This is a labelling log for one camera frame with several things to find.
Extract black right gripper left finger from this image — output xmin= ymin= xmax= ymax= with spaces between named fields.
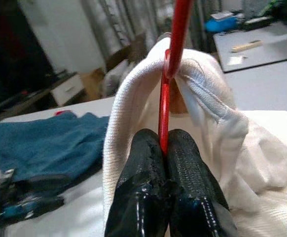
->
xmin=105 ymin=128 xmax=170 ymax=237

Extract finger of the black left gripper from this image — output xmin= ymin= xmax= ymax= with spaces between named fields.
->
xmin=2 ymin=196 xmax=65 ymax=218
xmin=20 ymin=174 xmax=72 ymax=190

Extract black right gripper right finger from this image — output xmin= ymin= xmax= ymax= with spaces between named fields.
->
xmin=167 ymin=129 xmax=238 ymax=237

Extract white printed shirt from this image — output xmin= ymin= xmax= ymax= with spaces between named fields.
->
xmin=101 ymin=33 xmax=287 ymax=237

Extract red plastic clothes hanger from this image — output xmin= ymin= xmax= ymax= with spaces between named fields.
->
xmin=158 ymin=0 xmax=193 ymax=158

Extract blue denim jeans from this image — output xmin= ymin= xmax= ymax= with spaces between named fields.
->
xmin=0 ymin=112 xmax=109 ymax=183

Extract cream white garment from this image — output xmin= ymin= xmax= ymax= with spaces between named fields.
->
xmin=229 ymin=184 xmax=287 ymax=237

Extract dark low cabinet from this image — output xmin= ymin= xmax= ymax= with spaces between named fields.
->
xmin=0 ymin=71 xmax=85 ymax=121

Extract white drawer cabinet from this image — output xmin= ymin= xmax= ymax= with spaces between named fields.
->
xmin=50 ymin=73 xmax=85 ymax=106

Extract brown cardboard box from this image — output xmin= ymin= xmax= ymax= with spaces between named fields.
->
xmin=80 ymin=68 xmax=105 ymax=95

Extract grey pillow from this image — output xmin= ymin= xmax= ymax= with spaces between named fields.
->
xmin=103 ymin=60 xmax=131 ymax=97

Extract white table black legs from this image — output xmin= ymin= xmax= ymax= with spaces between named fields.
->
xmin=0 ymin=58 xmax=287 ymax=124
xmin=212 ymin=23 xmax=287 ymax=74

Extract small white paper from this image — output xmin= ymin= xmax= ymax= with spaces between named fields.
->
xmin=228 ymin=56 xmax=247 ymax=65

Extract blue bag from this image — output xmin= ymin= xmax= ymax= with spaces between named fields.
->
xmin=205 ymin=17 xmax=238 ymax=33

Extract grey curtain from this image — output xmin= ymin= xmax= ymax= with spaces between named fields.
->
xmin=80 ymin=0 xmax=208 ymax=54

